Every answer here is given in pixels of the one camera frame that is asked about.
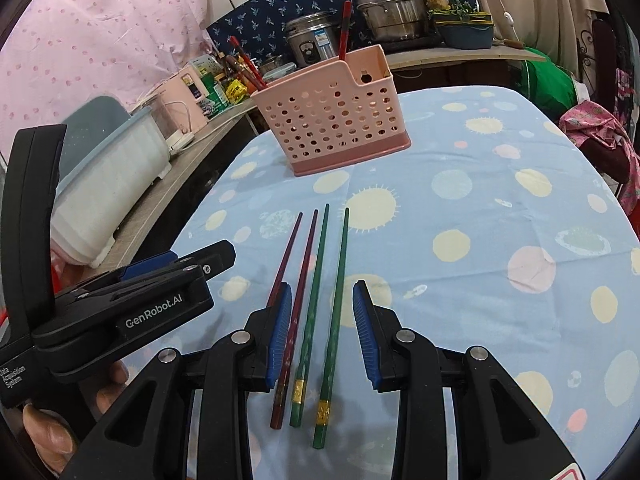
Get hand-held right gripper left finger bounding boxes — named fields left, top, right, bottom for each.
left=57, top=282, right=293, bottom=480

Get pink floral cloth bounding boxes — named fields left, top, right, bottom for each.
left=559, top=100, right=640, bottom=211

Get person's left hand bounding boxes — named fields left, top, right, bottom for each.
left=22, top=364, right=131, bottom=476

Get blue plastic basin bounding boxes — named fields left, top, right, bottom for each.
left=435, top=17, right=496, bottom=51

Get pink dotted sheet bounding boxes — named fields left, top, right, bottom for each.
left=0, top=0, right=226, bottom=161

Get steel rice cooker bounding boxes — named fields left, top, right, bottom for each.
left=285, top=10, right=343, bottom=68

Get dark wooden chair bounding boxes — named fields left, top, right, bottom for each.
left=580, top=17, right=621, bottom=111

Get large steel steamer pot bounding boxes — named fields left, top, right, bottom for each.
left=347, top=0, right=432, bottom=43

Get white bin with teal lid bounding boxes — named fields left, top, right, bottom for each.
left=50, top=96, right=171, bottom=268

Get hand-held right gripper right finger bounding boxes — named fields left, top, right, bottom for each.
left=351, top=280, right=581, bottom=480

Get red chopstick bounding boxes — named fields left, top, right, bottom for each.
left=338, top=1, right=353, bottom=62
left=229, top=35, right=267, bottom=88

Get green leafy vegetables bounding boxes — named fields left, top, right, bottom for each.
left=430, top=0, right=493, bottom=26

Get green chopstick gold band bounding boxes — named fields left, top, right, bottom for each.
left=289, top=203, right=331, bottom=427
left=312, top=207, right=350, bottom=450

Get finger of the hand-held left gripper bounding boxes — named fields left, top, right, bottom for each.
left=75, top=252, right=178, bottom=293
left=107, top=240, right=237, bottom=306

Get green white carton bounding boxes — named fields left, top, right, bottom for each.
left=200, top=57, right=231, bottom=118

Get green bag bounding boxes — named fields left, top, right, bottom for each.
left=520, top=60, right=583, bottom=123

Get navy patterned cloth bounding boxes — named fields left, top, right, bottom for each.
left=206, top=0, right=476, bottom=68

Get pink appliance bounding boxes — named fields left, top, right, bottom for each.
left=150, top=72, right=208, bottom=148

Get pink perforated utensil basket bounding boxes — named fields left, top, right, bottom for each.
left=250, top=45, right=412, bottom=177

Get brown chopstick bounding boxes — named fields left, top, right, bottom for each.
left=223, top=55, right=257, bottom=93

